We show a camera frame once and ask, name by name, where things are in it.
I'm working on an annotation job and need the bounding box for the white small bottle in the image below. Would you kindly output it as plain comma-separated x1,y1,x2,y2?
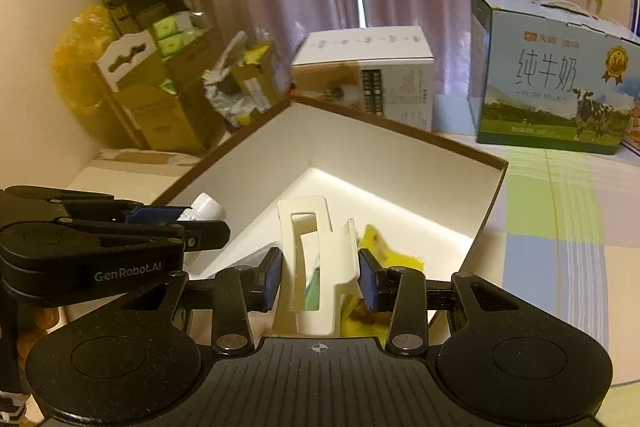
178,193,227,221

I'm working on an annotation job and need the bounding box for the yellow snack packet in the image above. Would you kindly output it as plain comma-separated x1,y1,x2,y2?
341,225,424,345

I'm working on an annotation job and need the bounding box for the green slim box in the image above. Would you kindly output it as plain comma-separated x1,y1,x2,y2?
304,265,320,311

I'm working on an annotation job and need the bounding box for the white plastic holder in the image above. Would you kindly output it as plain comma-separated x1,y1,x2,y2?
272,196,359,338

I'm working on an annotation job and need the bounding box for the person's left hand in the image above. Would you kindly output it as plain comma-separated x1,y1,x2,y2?
16,305,60,369

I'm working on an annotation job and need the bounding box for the large brown white open box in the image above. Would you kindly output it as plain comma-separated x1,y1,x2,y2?
156,98,508,281

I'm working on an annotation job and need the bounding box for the yellow plastic bag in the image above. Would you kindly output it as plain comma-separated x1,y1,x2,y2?
51,5,132,148

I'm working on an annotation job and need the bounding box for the bin of crumpled trash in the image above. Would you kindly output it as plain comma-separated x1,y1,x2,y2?
202,31,283,129

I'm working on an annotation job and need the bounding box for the brown cardboard box with tissues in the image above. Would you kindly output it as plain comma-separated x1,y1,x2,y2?
96,11,226,156

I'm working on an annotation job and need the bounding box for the checkered tablecloth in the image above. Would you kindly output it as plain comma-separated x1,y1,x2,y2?
429,91,640,427

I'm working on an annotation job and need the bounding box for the white cardboard box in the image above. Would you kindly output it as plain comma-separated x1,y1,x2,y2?
291,26,435,131

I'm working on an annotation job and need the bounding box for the green blue milk carton box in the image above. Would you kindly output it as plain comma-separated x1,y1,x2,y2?
468,0,639,155

